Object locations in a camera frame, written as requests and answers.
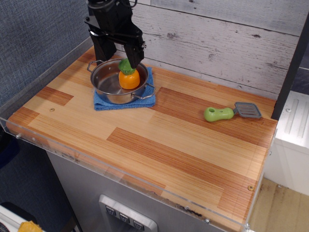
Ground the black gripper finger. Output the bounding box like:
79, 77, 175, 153
124, 43, 145, 69
89, 31, 116, 61

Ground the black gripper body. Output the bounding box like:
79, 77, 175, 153
84, 0, 144, 48

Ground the orange toy carrot green top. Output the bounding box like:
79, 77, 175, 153
118, 58, 140, 89

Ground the stainless steel pot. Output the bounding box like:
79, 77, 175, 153
87, 58, 155, 104

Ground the blue folded cloth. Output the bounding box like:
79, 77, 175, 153
94, 67, 155, 111

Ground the grey toy fridge cabinet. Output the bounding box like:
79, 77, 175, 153
48, 152, 243, 232

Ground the silver toy dispenser panel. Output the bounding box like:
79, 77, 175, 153
98, 194, 158, 232

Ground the clear acrylic table guard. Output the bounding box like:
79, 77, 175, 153
1, 39, 277, 232

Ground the white ribbed side cabinet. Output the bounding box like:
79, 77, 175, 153
264, 91, 309, 195

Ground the yellow object bottom left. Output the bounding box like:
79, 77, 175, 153
18, 221, 43, 232

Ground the green handled grey spatula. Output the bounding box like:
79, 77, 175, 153
204, 102, 262, 122

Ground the black right vertical post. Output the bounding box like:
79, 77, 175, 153
271, 15, 309, 120

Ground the black braided cable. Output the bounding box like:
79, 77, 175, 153
0, 218, 11, 232

